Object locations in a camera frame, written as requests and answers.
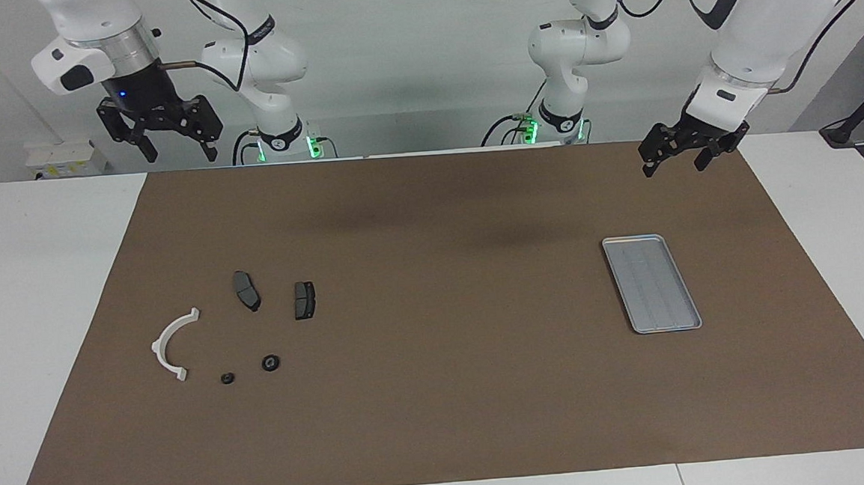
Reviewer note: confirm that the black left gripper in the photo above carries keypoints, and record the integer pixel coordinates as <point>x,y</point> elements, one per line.
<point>703,138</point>

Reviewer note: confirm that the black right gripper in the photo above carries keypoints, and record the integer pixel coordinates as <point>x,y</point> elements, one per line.
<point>142,95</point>

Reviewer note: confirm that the large black bearing gear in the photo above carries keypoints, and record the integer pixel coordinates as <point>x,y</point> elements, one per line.
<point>270,362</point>

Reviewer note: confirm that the small black bearing gear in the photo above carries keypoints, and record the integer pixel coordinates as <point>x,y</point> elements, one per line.
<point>227,378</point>

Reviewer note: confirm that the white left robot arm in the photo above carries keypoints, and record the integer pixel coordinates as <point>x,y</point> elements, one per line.
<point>577,42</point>

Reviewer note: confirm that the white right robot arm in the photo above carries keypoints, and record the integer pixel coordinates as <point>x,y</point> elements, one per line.
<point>263,58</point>

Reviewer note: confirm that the silver metal tray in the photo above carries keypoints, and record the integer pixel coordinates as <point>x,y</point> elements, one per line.
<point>652,285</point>

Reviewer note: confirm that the long curved grey brake pad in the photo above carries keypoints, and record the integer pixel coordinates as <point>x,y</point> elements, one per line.
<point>247,291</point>

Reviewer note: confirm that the short rectangular grey brake pad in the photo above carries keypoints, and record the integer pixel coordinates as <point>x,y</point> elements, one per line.
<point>304,301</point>

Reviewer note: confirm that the brown table mat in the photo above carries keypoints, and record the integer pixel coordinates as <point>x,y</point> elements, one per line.
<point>441,392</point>

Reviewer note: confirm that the white wall socket box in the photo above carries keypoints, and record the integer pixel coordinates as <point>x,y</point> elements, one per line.
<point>67,158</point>

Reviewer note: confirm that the white curved plastic bracket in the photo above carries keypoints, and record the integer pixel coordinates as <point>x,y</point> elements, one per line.
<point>162,354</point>

